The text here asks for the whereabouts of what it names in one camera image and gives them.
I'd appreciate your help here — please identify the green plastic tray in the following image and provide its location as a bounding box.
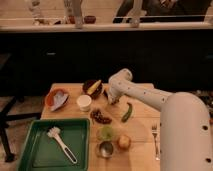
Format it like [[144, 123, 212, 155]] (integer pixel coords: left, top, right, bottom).
[[17, 118, 90, 171]]

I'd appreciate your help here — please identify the dark brown bowl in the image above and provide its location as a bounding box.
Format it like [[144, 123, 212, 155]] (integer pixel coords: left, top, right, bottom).
[[82, 79, 103, 99]]

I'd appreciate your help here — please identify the brown bowl on shelf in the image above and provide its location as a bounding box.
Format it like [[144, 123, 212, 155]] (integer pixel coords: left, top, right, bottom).
[[84, 15, 96, 24]]

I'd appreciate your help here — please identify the silver fork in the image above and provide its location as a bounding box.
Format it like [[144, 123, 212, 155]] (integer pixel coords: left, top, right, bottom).
[[151, 124, 160, 161]]

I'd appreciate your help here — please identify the grey cloth in bowl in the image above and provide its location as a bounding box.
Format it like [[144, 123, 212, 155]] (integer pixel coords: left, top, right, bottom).
[[50, 91, 68, 111]]

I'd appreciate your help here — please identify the metal measuring cup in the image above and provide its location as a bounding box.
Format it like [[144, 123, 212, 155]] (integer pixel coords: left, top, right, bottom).
[[98, 141, 114, 158]]

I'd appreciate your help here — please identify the black chair base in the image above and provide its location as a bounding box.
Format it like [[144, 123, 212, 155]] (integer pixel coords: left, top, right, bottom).
[[0, 90, 41, 163]]

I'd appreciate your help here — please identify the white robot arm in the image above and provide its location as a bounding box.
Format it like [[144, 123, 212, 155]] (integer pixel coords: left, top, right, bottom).
[[108, 68, 213, 171]]

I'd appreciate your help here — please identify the yellow apple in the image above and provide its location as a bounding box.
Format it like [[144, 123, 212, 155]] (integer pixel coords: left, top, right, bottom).
[[118, 135, 131, 149]]

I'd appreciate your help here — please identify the orange bowl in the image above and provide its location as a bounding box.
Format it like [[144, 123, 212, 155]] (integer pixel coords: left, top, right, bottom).
[[45, 89, 69, 110]]

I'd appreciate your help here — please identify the white dish brush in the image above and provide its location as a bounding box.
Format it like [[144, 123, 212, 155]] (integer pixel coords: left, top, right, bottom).
[[47, 127, 78, 164]]

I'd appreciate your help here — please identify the white cup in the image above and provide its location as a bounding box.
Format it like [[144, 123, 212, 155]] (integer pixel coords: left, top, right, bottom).
[[77, 95, 92, 112]]

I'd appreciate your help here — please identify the yellow corn cob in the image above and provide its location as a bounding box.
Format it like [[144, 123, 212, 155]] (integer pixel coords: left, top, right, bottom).
[[87, 80, 101, 95]]

